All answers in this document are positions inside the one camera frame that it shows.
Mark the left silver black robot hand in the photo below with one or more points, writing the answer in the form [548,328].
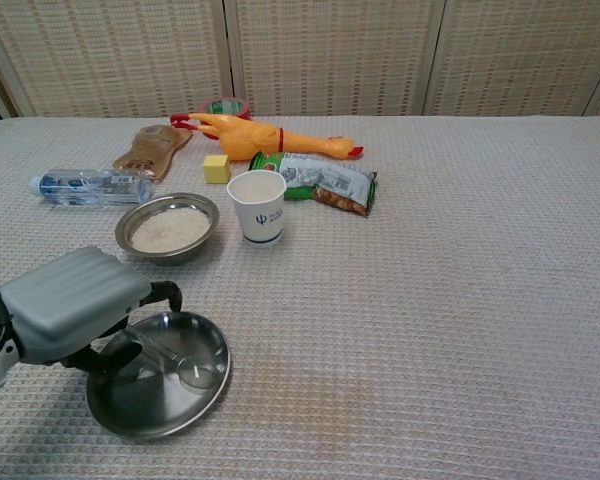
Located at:
[70,300]

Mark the metal spoon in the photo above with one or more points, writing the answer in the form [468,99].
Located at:
[195,375]

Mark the stainless steel bowl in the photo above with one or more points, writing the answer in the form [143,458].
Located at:
[167,257]

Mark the stainless steel plate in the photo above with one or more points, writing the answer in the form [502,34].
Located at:
[170,415]

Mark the white paper cup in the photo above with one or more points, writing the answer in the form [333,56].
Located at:
[262,220]

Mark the clear plastic water bottle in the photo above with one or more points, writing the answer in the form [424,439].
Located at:
[90,187]

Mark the brown spout pouch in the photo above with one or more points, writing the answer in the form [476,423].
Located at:
[147,150]

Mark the yellow cube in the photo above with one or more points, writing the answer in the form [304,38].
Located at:
[216,170]

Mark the yellow rubber chicken toy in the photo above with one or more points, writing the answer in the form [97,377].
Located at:
[245,137]

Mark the red tape roll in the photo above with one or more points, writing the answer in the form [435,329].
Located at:
[225,106]

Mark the green snack packet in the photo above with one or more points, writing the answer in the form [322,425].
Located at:
[330,180]

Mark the white waffle tablecloth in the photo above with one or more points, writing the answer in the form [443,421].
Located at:
[430,300]

